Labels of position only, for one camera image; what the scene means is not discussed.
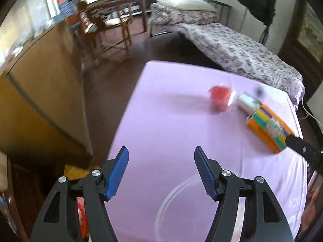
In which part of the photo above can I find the colourful striped can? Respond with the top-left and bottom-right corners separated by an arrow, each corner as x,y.
236,92 -> 296,154

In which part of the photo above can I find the framed painting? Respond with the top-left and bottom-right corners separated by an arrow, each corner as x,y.
295,0 -> 323,63

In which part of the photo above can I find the yellow cardboard box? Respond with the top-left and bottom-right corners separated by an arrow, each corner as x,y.
63,164 -> 89,182

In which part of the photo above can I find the folded floral quilt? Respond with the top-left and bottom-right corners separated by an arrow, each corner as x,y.
150,2 -> 219,27

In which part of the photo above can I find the red plastic cup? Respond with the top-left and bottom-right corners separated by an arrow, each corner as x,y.
207,85 -> 237,113

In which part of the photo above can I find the white pillow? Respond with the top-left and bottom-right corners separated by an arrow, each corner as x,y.
154,0 -> 217,12

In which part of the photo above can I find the wooden cabinet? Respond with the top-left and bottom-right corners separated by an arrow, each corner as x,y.
0,18 -> 94,162

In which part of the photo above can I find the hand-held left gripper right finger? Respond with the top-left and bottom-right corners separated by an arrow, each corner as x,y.
194,146 -> 295,242

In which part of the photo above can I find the white cable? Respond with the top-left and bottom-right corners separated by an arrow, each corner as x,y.
300,98 -> 323,129

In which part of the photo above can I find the wooden armchair with cushion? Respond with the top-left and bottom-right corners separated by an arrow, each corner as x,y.
76,1 -> 133,65

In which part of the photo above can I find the red plastic bag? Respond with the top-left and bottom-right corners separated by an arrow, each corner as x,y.
76,196 -> 89,240

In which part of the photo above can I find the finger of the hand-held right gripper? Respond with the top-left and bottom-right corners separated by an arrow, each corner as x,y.
286,134 -> 323,175

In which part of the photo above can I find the dark hanging coat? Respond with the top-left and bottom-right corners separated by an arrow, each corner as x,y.
231,0 -> 277,26

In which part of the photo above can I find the floral purple bed cover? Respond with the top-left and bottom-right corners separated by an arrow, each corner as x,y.
180,22 -> 306,106

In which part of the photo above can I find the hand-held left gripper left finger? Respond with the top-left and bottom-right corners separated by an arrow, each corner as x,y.
30,146 -> 130,242

